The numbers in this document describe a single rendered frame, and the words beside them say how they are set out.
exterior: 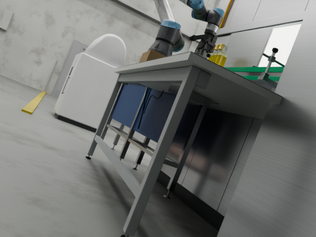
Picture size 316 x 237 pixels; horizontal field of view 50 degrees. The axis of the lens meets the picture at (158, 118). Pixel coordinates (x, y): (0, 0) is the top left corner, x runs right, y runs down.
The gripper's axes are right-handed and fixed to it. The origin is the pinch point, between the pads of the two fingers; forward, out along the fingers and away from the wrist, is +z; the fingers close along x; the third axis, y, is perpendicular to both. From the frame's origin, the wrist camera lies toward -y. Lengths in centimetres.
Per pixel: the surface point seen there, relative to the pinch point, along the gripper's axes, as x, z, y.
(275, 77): -48, 0, 22
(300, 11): -25, -49, 39
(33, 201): -53, 90, -67
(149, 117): 70, 42, 14
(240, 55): 16.7, -22.2, 39.0
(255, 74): -30.5, -2.0, 22.8
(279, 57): -24.0, -19.5, 39.0
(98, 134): 74, 70, -19
